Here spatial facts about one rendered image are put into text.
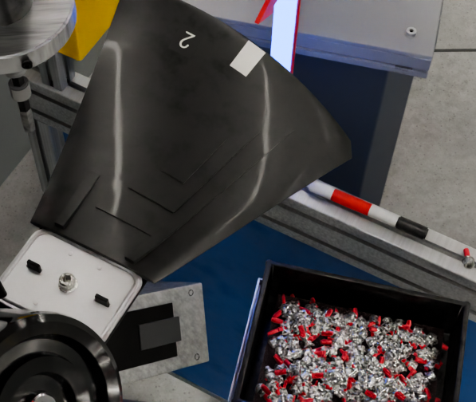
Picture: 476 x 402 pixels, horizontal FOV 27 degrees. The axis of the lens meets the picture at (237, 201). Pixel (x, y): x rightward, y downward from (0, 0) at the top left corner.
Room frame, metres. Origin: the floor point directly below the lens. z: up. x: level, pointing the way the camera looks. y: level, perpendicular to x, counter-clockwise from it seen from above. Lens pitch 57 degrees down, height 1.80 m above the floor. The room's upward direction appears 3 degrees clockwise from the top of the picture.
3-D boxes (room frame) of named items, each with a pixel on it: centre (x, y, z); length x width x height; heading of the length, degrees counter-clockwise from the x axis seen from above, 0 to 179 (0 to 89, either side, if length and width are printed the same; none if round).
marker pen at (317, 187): (0.61, -0.15, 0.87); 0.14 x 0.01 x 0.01; 65
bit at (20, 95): (0.33, 0.12, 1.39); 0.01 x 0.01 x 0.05
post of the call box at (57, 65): (0.78, 0.22, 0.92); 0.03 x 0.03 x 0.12; 64
